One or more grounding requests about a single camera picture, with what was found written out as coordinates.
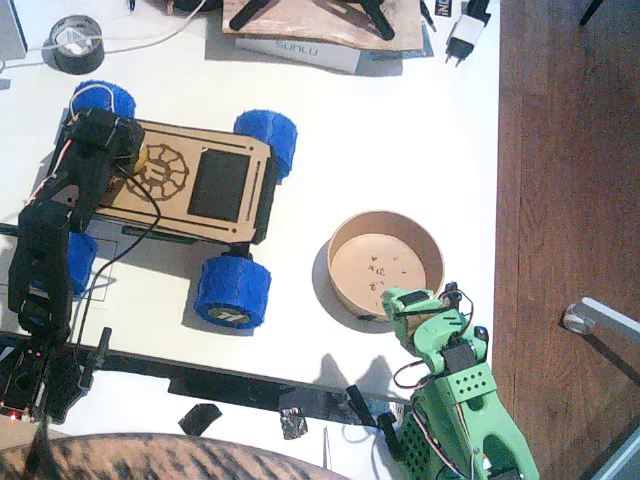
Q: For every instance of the brown striped fur blanket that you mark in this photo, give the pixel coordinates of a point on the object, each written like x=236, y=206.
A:
x=150, y=457

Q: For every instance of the black pen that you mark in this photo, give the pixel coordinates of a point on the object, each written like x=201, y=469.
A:
x=429, y=20

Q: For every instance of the grey duct tape roll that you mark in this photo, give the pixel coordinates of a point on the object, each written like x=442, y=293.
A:
x=75, y=62

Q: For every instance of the brown wooden board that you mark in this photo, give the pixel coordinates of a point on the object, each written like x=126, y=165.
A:
x=310, y=20

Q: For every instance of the grey metal bar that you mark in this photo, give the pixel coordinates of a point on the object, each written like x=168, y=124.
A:
x=620, y=455

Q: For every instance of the long black bar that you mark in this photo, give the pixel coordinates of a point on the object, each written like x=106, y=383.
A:
x=225, y=382

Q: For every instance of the black table clamp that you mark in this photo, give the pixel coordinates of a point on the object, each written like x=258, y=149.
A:
x=102, y=345
x=360, y=400

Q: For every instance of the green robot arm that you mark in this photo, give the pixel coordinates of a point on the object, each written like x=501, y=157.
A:
x=470, y=385

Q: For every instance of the black tripod stand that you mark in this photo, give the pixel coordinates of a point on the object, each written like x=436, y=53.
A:
x=380, y=25

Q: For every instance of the light grey box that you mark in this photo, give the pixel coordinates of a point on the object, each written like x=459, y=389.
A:
x=10, y=30

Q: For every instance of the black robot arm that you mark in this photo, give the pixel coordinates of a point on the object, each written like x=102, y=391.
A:
x=40, y=250

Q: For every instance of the black chair leg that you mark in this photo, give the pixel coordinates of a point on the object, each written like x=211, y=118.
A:
x=590, y=12

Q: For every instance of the round brown cardboard bowl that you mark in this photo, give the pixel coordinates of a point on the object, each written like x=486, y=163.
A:
x=380, y=250

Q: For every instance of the wooden rover with blue wheels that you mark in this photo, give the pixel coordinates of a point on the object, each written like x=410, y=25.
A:
x=220, y=185

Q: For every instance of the grey metal leg with caster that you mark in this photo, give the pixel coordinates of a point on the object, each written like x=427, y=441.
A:
x=610, y=317

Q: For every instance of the white SUNLU box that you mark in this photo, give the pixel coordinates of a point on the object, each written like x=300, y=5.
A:
x=300, y=52

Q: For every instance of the dark folder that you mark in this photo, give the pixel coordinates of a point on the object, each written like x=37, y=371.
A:
x=425, y=45

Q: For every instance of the thin black rod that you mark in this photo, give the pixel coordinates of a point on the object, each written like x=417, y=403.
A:
x=7, y=229

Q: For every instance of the black printed sticker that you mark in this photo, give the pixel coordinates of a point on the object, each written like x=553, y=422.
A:
x=443, y=7

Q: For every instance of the flat black tape piece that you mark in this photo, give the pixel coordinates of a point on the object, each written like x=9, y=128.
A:
x=200, y=419

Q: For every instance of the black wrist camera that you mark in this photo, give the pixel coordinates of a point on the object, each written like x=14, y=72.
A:
x=450, y=294

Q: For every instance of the white and black power adapter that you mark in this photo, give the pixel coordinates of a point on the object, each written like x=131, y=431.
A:
x=467, y=30

